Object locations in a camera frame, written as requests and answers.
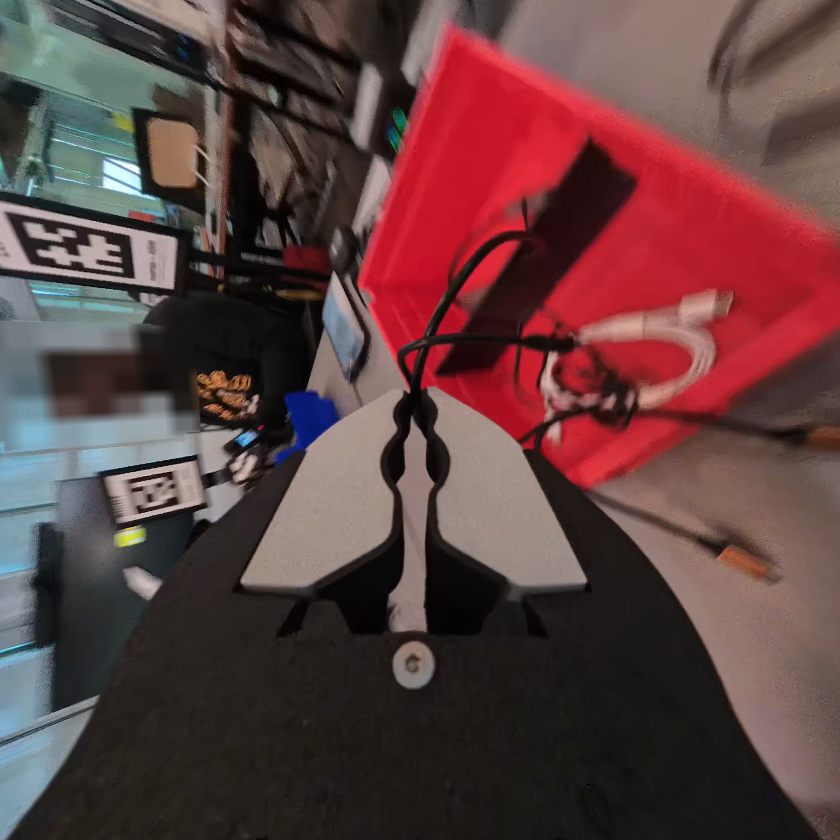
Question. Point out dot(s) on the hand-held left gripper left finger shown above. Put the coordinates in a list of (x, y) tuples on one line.
[(321, 518)]

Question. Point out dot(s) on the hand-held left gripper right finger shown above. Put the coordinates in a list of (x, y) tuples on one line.
[(505, 518)]

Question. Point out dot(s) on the blue plastic bin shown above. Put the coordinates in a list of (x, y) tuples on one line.
[(308, 420)]

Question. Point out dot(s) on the red plastic bin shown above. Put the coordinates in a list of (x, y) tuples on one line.
[(689, 223)]

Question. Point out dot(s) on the printed marker tag board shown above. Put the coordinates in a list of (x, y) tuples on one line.
[(154, 492), (79, 249)]

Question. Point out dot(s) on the dark grey cabinet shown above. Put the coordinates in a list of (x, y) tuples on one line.
[(98, 604)]

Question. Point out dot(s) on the black bin divider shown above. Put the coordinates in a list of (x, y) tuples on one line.
[(564, 229)]

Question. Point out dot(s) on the storage shelf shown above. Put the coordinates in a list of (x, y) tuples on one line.
[(295, 79)]

